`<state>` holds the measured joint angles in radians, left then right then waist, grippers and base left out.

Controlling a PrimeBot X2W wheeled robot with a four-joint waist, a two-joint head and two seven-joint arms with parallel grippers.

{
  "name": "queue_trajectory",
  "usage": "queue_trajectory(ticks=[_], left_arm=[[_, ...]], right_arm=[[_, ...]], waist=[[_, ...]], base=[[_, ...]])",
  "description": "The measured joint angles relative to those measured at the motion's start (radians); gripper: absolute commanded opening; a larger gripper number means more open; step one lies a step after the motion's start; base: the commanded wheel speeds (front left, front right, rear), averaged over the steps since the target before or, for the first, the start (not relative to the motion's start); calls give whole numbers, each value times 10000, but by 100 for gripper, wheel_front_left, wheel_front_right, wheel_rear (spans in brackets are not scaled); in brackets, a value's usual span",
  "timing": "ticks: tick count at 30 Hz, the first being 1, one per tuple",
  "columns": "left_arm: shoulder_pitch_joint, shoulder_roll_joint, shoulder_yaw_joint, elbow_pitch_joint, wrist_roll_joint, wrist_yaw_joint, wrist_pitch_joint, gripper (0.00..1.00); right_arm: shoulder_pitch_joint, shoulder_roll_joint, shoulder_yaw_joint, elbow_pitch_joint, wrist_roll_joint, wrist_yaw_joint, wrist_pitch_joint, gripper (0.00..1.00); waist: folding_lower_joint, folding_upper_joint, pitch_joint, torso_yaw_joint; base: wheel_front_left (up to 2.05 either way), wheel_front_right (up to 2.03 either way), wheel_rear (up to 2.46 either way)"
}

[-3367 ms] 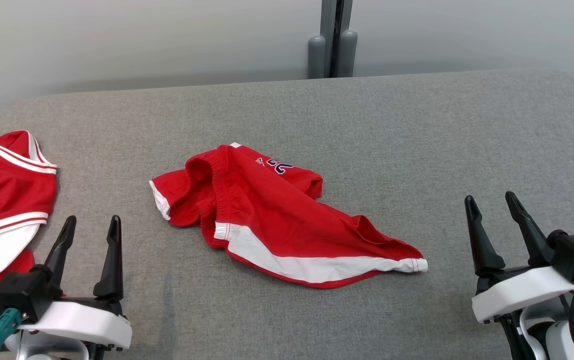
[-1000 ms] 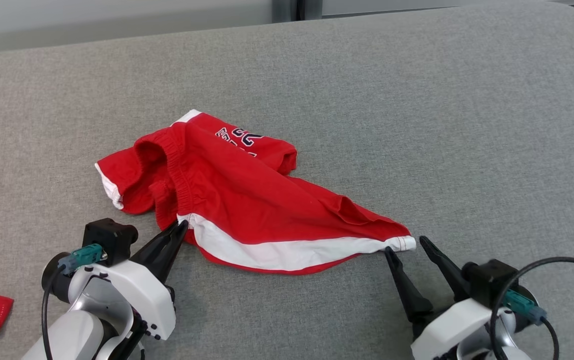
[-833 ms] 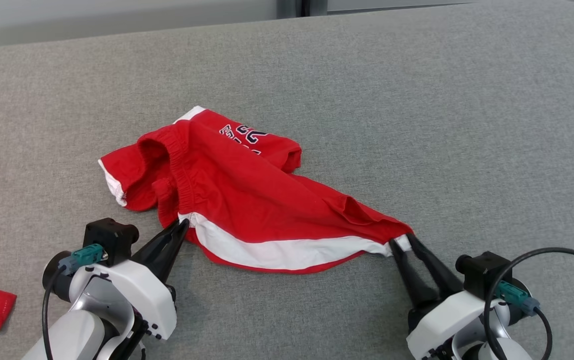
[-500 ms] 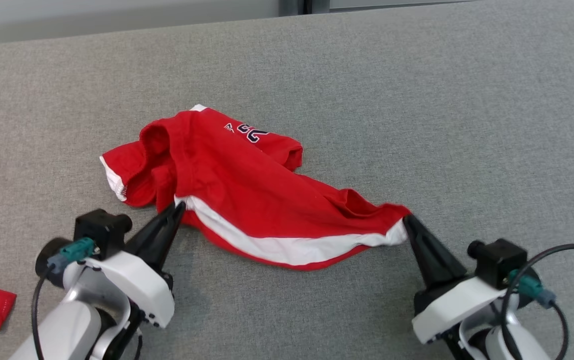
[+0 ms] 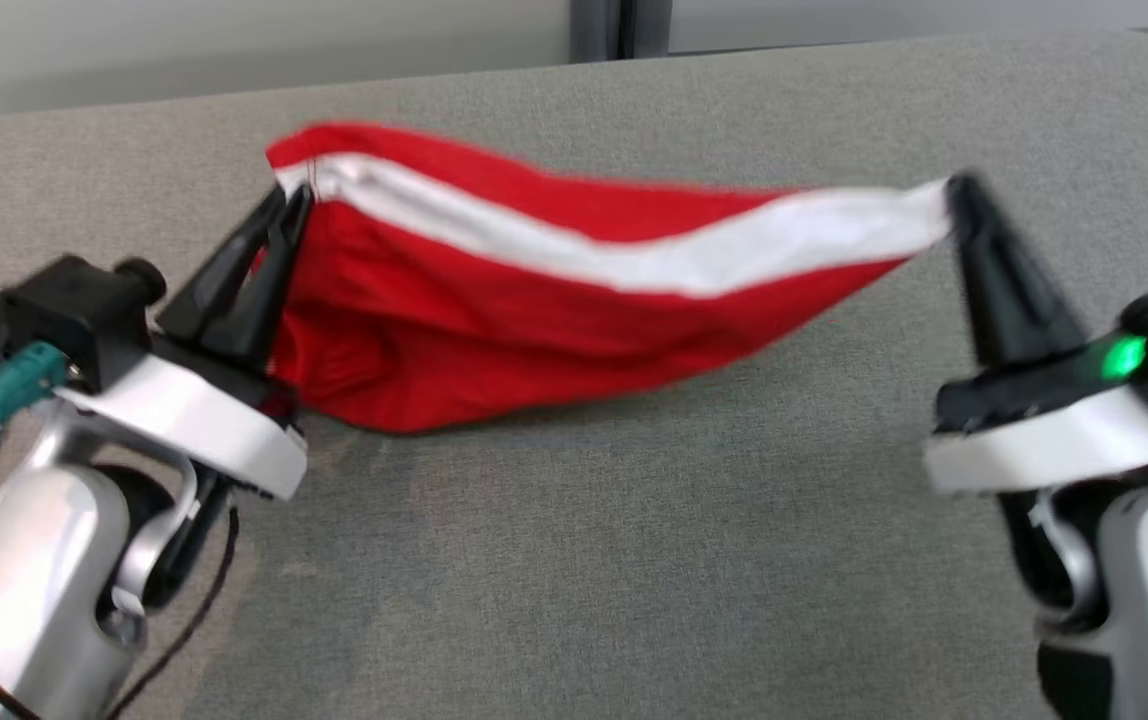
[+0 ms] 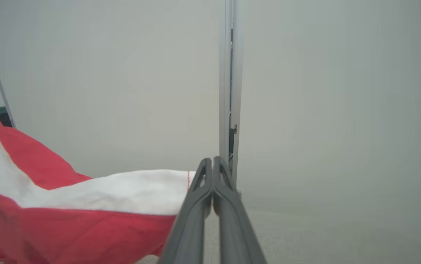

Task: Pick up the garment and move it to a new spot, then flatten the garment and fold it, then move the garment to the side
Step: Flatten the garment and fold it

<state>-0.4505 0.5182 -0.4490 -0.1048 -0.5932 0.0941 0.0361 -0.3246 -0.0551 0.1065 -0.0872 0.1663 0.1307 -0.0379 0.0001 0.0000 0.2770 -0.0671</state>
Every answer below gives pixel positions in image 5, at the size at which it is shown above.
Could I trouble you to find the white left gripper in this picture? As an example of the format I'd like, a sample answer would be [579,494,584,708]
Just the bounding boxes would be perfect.
[52,184,316,503]

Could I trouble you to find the red shorts with white stripe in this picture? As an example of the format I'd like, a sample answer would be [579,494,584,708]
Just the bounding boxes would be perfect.
[265,121,956,435]

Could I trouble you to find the thin black left gripper cable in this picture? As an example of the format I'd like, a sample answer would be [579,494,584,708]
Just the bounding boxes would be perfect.
[102,504,241,720]

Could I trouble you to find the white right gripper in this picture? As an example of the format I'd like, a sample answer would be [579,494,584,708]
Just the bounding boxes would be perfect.
[923,173,1148,498]

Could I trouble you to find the teal camera cable connector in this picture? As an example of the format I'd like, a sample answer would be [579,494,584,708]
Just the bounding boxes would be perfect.
[0,342,72,452]

